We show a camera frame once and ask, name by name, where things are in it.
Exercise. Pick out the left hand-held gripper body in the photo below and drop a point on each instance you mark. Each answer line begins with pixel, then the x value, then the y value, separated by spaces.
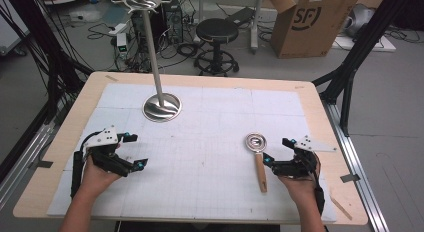
pixel 100 138

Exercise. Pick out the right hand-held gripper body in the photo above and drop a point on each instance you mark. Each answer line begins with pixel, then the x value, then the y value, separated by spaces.
pixel 300 160

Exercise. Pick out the person's right hand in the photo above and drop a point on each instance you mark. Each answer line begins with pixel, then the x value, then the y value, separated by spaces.
pixel 301 188

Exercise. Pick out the person's left hand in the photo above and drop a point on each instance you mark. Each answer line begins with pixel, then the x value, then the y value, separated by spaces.
pixel 96 178

